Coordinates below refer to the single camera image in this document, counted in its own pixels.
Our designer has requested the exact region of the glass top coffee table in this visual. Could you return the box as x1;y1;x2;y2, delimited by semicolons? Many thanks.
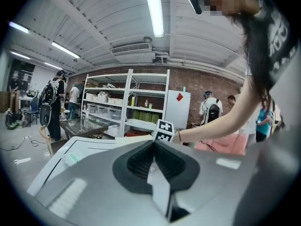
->
59;118;109;140

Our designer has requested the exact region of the person's right forearm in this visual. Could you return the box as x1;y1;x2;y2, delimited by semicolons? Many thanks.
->
173;75;253;146

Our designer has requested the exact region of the white shelving unit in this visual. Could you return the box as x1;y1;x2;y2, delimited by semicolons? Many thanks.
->
80;68;171;139

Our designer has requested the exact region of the blue chair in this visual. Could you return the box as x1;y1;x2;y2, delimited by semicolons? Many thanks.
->
23;97;40;128

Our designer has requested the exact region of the ceiling air conditioner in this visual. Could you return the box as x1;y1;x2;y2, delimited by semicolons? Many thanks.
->
110;41;156;65

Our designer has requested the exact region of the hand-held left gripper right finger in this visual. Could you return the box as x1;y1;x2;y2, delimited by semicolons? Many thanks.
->
153;140;260;226

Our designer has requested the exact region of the person's black printed t-shirt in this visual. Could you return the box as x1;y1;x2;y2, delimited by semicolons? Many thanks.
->
243;0;301;141

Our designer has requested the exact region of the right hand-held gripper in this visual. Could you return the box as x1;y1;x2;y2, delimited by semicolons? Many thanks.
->
152;119;175;143

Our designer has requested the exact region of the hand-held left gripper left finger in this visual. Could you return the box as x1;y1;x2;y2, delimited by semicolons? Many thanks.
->
34;140;169;226

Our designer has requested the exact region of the long ceiling light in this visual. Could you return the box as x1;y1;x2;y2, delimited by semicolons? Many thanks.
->
143;0;165;39

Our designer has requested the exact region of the white metal cabinet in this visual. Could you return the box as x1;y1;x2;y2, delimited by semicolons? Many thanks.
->
164;89;191;129

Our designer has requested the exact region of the pink padded jacket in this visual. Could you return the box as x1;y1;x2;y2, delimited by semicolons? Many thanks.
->
193;133;247;156

